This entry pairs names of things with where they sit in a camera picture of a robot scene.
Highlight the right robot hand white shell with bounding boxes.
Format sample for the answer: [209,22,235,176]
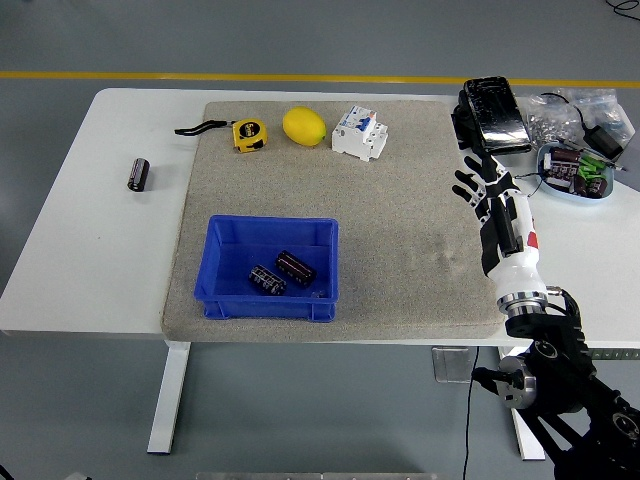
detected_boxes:
[452,152,549,301]

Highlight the black printed cylindrical battery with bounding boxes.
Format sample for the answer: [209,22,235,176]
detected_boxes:
[248,264,288,297]

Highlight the blue plastic box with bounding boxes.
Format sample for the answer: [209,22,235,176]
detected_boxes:
[194,214,342,320]

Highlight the dark cylindrical battery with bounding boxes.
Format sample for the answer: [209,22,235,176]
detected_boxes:
[127,157,151,193]

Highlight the light blue tray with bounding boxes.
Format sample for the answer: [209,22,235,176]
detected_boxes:
[536,142,617,205]

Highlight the white module with dark cylinders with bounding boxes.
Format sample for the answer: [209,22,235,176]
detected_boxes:
[543,160,577,191]

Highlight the small brown capacitor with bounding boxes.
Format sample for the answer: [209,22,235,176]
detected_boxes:
[551,147,582,169]
[573,176,609,199]

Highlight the green plastic connectors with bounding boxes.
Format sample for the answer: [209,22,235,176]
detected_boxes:
[578,156,608,179]

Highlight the thin black pen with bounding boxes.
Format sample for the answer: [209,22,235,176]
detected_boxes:
[559,140,629,173]

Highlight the clear bag of screws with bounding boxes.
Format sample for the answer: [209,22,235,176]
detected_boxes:
[519,88,636,151]

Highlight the table height control panel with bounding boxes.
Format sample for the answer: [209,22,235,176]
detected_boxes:
[589,348,640,361]

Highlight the white circuit breaker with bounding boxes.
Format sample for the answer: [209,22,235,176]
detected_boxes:
[330,104,390,164]

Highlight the grey-brown mat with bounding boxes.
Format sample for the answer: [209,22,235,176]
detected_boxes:
[160,100,506,344]

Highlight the yellow lemon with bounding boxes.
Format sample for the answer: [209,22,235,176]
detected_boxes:
[282,106,328,148]

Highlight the thin black wire loop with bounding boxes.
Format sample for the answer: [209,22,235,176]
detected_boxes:
[514,169,546,199]

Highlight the grey metal bracket box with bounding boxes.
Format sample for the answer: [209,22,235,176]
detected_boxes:
[431,345,475,384]

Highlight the black power adapter with cord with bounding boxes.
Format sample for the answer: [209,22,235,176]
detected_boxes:
[541,92,626,162]

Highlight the black hanging cable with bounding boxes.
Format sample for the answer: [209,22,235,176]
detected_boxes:
[460,345,481,480]

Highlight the black floor cable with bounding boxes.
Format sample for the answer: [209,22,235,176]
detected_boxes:
[604,0,640,21]

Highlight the yellow tape measure with strap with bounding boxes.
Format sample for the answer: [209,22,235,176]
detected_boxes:
[174,118,268,154]

